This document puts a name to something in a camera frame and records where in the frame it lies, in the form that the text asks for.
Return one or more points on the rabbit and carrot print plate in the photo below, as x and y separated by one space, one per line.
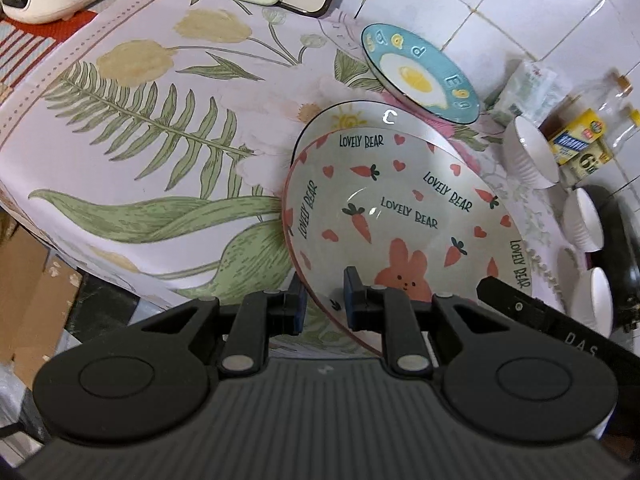
400 210

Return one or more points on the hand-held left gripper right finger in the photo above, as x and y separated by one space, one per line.
352 302

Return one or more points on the yellow cap clear vinegar bottle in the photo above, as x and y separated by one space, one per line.
594 162

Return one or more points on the red striped cloth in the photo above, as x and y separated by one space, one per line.
25 50

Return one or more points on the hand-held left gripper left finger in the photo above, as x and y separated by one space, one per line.
296 307

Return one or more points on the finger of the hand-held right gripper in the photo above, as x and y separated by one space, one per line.
505 297

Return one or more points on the cardboard box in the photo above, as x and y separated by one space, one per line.
30 295

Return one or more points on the white ribbed bowl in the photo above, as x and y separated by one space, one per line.
530 152
595 302
585 220

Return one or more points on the black rimmed white plate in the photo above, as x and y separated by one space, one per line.
360 115

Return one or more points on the yellow label brown liquid bottle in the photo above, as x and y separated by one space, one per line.
575 135

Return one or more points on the clear salt bag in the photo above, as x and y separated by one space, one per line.
527 90

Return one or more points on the black wok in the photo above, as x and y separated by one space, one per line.
620 245

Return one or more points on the blue fried egg plate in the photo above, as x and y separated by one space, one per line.
415 75

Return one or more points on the floral tablecloth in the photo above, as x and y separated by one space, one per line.
175 135

